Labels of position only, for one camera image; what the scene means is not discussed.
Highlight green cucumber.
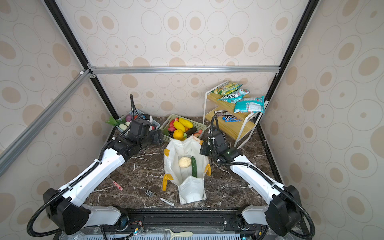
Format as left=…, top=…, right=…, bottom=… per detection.
left=191, top=156, right=198, bottom=178

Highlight white grocery bag yellow handles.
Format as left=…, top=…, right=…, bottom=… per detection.
left=162, top=136, right=212, bottom=205

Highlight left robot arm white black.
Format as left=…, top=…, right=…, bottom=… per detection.
left=27, top=97, right=163, bottom=238

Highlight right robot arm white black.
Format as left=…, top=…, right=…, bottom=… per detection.
left=200, top=116, right=316, bottom=239

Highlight teal m&m snack bag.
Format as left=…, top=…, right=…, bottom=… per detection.
left=218, top=89, right=250, bottom=104

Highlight teal snack bag front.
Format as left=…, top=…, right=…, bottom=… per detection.
left=234, top=97, right=265, bottom=113

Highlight green yellow snack bag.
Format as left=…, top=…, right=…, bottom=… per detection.
left=213, top=82, right=243, bottom=96

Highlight white radish with leaves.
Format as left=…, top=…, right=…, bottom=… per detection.
left=106, top=116, right=130, bottom=131

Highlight purple red cabbage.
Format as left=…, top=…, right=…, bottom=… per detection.
left=125, top=115, right=134, bottom=122

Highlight blue plastic vegetable basket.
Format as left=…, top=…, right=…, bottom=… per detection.
left=117, top=111, right=161, bottom=133

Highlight green plastic fruit basket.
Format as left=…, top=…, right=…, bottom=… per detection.
left=160, top=114, right=207, bottom=142

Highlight dark eggplant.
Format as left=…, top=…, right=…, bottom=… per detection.
left=185, top=127, right=197, bottom=137

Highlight pink dragon fruit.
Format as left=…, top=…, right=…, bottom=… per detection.
left=168, top=120, right=176, bottom=132

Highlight dark chocolate bar packet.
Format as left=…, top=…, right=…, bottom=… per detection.
left=214, top=110, right=232, bottom=117

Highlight yellow mango back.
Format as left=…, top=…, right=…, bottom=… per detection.
left=179, top=118, right=194, bottom=129

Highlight yellow mango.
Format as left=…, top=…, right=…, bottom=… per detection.
left=174, top=121, right=186, bottom=133
left=179, top=118, right=194, bottom=129

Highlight wrinkled yellow orange fruit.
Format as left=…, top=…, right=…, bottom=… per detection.
left=173, top=130, right=184, bottom=140

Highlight yellow mango front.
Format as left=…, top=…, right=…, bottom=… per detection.
left=174, top=121, right=186, bottom=133

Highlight metal fork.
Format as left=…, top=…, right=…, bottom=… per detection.
left=145, top=190, right=155, bottom=197

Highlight white plastic knife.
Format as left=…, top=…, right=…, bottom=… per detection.
left=160, top=198, right=175, bottom=206

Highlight cream plastic spatula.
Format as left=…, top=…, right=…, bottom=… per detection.
left=164, top=229, right=194, bottom=240

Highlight silver aluminium side bar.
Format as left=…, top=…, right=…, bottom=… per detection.
left=1, top=70, right=91, bottom=175

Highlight wooden shelf white frame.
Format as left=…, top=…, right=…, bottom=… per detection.
left=202, top=81, right=263, bottom=149

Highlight pink handled tool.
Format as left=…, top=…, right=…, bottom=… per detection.
left=110, top=179, right=123, bottom=191

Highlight silver aluminium frame bar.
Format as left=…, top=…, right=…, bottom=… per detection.
left=91, top=66, right=280, bottom=74

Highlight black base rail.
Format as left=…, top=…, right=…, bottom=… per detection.
left=52, top=207, right=313, bottom=240

